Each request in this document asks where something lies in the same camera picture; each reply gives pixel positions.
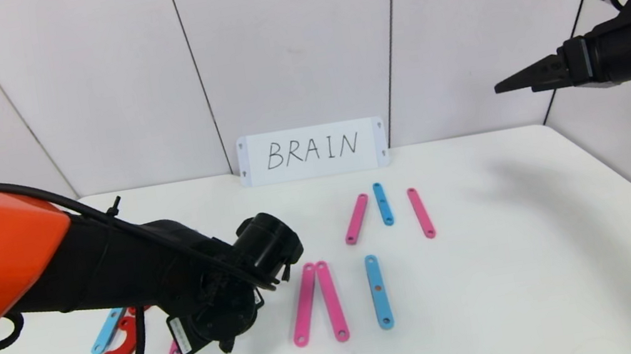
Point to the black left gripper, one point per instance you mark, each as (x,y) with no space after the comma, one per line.
(181,337)

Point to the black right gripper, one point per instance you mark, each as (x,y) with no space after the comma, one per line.
(578,62)

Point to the pink wooden bar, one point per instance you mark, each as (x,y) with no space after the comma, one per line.
(304,304)
(332,301)
(356,219)
(174,350)
(421,213)

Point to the short blue wooden bar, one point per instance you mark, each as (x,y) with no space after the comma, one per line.
(383,204)

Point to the white BRAIN sign card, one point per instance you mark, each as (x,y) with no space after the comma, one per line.
(311,151)

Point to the long blue wooden bar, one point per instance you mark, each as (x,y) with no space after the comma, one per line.
(378,291)
(107,333)

